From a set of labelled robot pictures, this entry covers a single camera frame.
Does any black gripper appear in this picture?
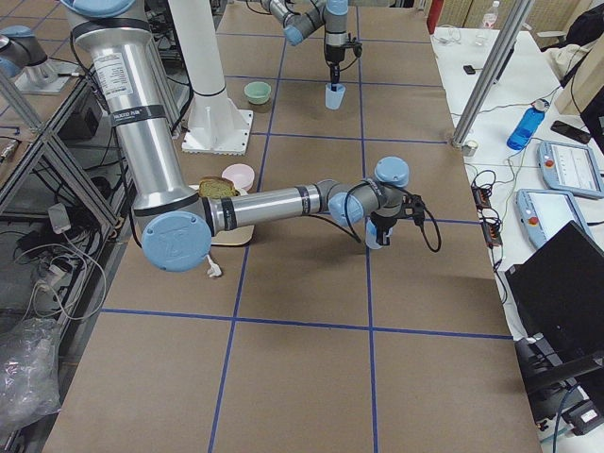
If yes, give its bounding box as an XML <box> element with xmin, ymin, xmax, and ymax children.
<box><xmin>324</xmin><ymin>44</ymin><xmax>344</xmax><ymax>92</ymax></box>
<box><xmin>370</xmin><ymin>212</ymin><xmax>397</xmax><ymax>245</ymax></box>

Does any light blue cup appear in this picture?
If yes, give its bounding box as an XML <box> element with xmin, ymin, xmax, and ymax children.
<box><xmin>365</xmin><ymin>221</ymin><xmax>382</xmax><ymax>250</ymax></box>
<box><xmin>325</xmin><ymin>83</ymin><xmax>346</xmax><ymax>110</ymax></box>

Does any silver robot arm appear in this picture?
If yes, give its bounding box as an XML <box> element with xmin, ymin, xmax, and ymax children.
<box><xmin>64</xmin><ymin>1</ymin><xmax>410</xmax><ymax>272</ymax></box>
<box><xmin>245</xmin><ymin>0</ymin><xmax>359</xmax><ymax>94</ymax></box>

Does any green bowl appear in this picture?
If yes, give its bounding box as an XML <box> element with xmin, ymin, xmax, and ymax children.
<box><xmin>243</xmin><ymin>81</ymin><xmax>272</xmax><ymax>105</ymax></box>

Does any orange black usb hub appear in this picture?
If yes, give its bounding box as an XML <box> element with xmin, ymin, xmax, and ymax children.
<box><xmin>472</xmin><ymin>187</ymin><xmax>492</xmax><ymax>210</ymax></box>

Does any cream toaster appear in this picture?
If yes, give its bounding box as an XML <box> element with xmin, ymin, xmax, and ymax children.
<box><xmin>188</xmin><ymin>184</ymin><xmax>257</xmax><ymax>247</ymax></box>

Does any pink bowl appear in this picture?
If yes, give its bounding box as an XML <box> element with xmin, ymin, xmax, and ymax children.
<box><xmin>222</xmin><ymin>163</ymin><xmax>256</xmax><ymax>192</ymax></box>

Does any lower teach pendant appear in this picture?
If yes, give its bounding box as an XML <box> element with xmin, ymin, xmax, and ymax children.
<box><xmin>515</xmin><ymin>189</ymin><xmax>592</xmax><ymax>248</ymax></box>

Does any teach pendant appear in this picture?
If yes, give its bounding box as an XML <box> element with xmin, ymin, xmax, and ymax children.
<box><xmin>515</xmin><ymin>189</ymin><xmax>592</xmax><ymax>248</ymax></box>
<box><xmin>538</xmin><ymin>141</ymin><xmax>603</xmax><ymax>199</ymax></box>

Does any clear plastic bottle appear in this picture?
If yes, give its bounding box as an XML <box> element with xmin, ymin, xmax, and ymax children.
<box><xmin>479</xmin><ymin>0</ymin><xmax>500</xmax><ymax>30</ymax></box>

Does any bread slice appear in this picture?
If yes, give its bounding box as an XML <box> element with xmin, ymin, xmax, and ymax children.
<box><xmin>198</xmin><ymin>176</ymin><xmax>239</xmax><ymax>199</ymax></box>

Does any white toaster plug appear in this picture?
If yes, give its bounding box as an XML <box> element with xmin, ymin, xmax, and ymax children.
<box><xmin>206</xmin><ymin>254</ymin><xmax>223</xmax><ymax>278</ymax></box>

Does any blue water bottle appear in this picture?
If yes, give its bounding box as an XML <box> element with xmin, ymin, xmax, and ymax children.
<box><xmin>506</xmin><ymin>98</ymin><xmax>550</xmax><ymax>151</ymax></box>

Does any black laptop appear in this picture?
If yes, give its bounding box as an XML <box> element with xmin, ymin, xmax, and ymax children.
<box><xmin>505</xmin><ymin>222</ymin><xmax>603</xmax><ymax>376</ymax></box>

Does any upper teach pendant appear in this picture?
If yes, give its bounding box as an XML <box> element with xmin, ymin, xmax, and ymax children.
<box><xmin>538</xmin><ymin>141</ymin><xmax>603</xmax><ymax>199</ymax></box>

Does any black smartphone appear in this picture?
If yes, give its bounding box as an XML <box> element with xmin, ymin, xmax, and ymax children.
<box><xmin>550</xmin><ymin>120</ymin><xmax>592</xmax><ymax>144</ymax></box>

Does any clear plastic bag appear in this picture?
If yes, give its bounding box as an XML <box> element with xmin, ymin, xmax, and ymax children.
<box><xmin>1</xmin><ymin>318</ymin><xmax>60</xmax><ymax>435</ymax></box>

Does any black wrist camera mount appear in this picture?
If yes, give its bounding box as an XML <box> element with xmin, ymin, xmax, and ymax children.
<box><xmin>400</xmin><ymin>194</ymin><xmax>426</xmax><ymax>227</ymax></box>

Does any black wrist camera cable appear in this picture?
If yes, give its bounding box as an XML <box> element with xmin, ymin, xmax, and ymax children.
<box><xmin>343</xmin><ymin>186</ymin><xmax>443</xmax><ymax>252</ymax></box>

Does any white camera stand base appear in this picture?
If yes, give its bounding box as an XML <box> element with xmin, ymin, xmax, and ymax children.
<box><xmin>169</xmin><ymin>0</ymin><xmax>254</xmax><ymax>155</ymax></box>

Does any aluminium frame post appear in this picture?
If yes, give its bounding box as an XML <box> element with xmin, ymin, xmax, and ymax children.
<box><xmin>450</xmin><ymin>0</ymin><xmax>534</xmax><ymax>157</ymax></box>

